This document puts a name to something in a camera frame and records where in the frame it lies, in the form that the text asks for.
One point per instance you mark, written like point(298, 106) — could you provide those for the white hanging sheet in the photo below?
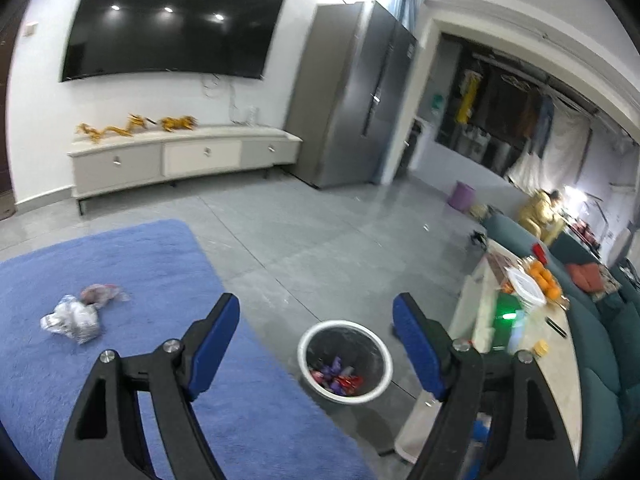
point(555, 155)

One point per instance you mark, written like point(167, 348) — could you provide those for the blue rug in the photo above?
point(150, 280)

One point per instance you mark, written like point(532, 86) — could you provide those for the purple plastic bucket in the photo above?
point(461, 196)

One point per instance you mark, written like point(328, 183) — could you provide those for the pile of oranges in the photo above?
point(545, 280)

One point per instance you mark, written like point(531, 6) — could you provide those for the white television cabinet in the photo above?
point(200, 157)

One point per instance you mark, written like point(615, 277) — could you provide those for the white round trash bin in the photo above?
point(305, 350)

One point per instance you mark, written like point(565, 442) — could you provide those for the teal sofa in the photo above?
point(600, 360)

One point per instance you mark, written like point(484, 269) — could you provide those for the red snack packet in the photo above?
point(347, 383)

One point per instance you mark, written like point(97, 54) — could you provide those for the blue hanging jeans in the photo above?
point(542, 125)

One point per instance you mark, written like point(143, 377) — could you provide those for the grey refrigerator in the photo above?
point(345, 100)

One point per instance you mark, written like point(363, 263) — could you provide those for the brown snack tray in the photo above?
point(502, 265)

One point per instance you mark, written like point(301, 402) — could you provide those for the small red box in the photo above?
point(539, 252)

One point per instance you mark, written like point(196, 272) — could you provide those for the crumpled silver white wrapper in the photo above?
point(72, 320)

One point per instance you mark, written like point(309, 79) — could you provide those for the white coffee table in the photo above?
point(480, 300)

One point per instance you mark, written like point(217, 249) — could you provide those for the blue curtain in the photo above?
point(402, 7)

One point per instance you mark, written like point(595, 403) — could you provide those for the black remote control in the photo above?
point(556, 327)

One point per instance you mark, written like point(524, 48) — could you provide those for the yellow hanging garment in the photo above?
point(468, 95)

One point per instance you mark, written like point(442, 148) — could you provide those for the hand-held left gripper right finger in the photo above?
point(417, 350)

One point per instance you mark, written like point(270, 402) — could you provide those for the bright lamp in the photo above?
point(572, 192)

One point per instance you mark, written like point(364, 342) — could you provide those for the black object on floor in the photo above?
point(478, 238)

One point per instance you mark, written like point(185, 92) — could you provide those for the long golden dragon figurine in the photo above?
point(117, 129)

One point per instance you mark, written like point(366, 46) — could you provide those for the short golden dragon figurine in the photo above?
point(177, 122)

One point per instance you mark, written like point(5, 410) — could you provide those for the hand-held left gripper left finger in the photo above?
point(215, 350)

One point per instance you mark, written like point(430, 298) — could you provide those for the orange cushion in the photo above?
point(584, 277)

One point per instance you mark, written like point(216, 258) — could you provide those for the pink grey wrapper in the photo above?
point(102, 294)

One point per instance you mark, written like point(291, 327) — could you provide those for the large black wall television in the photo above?
point(175, 20)

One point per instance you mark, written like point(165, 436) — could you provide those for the small yellow packet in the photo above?
point(540, 347)

